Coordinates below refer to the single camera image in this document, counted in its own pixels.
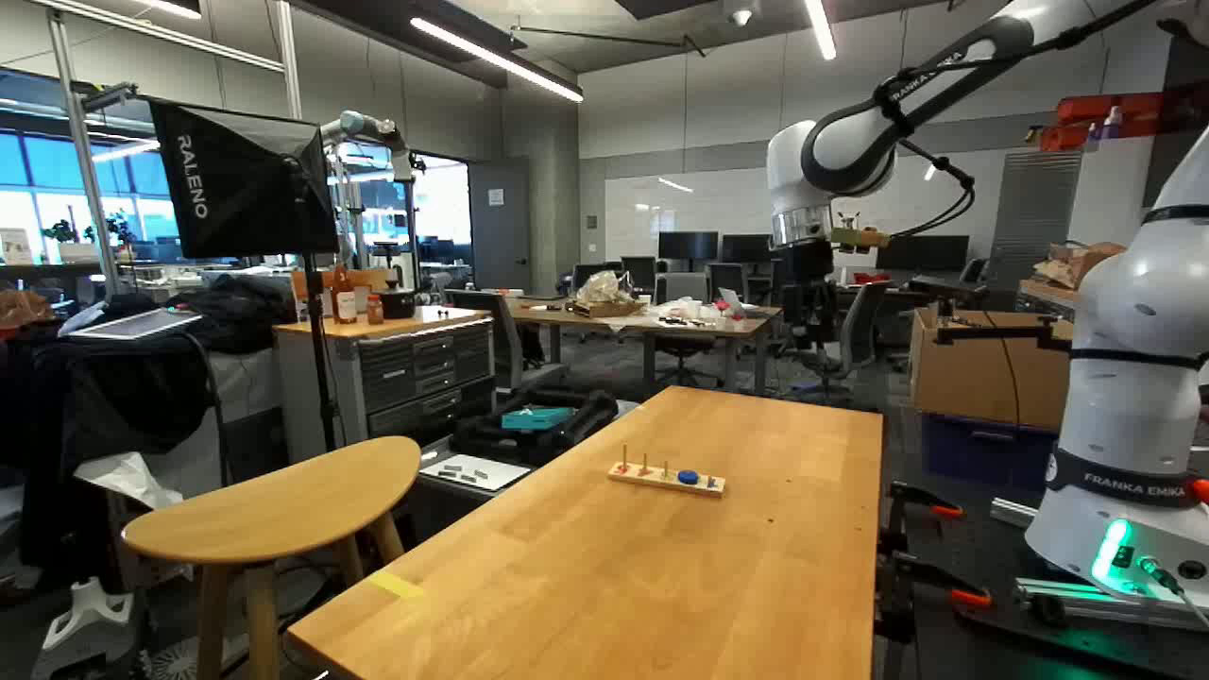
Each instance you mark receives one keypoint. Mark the black bag with teal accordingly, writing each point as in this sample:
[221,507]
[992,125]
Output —
[534,423]

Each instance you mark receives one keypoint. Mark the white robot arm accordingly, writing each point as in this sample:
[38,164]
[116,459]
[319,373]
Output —
[1125,504]

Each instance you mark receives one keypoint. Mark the wooden peg stand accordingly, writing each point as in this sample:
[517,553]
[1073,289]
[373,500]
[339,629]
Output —
[640,469]

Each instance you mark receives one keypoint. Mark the grey drawer cabinet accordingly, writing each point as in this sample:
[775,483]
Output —
[404,376]

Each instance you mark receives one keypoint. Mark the black light stand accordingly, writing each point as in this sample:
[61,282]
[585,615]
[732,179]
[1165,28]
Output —
[315,319]

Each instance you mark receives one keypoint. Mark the black draped cloth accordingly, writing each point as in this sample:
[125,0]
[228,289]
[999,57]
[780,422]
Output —
[189,388]

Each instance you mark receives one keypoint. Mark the background wooden table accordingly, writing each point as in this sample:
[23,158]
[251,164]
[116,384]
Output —
[749,330]

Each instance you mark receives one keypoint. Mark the blue storage bin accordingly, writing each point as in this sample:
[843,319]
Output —
[989,455]

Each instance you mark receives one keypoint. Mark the cardboard box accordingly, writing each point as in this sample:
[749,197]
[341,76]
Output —
[980,363]

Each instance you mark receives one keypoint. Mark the white crumpled cloth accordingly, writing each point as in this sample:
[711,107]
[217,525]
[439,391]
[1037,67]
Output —
[608,298]

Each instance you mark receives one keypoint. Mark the round wooden stool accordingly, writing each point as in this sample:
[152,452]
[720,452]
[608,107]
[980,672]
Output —
[244,531]

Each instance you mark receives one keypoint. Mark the black softbox light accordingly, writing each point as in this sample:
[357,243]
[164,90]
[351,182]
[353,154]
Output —
[244,182]

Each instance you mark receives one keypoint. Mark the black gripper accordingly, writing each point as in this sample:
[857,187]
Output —
[805,276]

